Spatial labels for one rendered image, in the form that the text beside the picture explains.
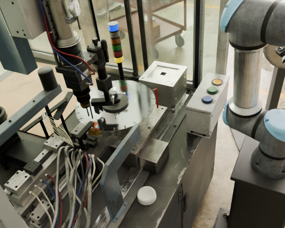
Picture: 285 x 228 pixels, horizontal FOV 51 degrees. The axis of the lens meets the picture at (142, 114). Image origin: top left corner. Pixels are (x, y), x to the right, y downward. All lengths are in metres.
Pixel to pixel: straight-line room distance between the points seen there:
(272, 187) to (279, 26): 0.61
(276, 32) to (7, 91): 1.49
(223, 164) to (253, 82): 1.26
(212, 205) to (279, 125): 1.03
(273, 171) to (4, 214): 0.92
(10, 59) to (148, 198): 0.66
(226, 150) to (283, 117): 1.22
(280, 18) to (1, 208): 0.74
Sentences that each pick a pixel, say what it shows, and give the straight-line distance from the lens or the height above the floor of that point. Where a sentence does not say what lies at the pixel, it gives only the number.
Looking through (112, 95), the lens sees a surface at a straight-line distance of 1.19.
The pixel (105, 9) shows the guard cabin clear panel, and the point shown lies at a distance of 1.63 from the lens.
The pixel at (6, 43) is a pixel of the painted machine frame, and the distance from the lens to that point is 1.00.
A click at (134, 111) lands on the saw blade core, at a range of 1.17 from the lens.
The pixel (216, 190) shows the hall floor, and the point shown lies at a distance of 2.08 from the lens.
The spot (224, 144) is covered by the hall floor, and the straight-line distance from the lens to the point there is 2.36.
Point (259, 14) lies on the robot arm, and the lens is 0.86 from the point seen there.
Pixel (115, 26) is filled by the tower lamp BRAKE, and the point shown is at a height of 1.15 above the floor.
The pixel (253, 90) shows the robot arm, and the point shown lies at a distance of 1.05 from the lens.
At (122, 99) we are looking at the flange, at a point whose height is 0.96.
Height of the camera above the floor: 1.69
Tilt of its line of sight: 40 degrees down
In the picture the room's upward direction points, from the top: 7 degrees counter-clockwise
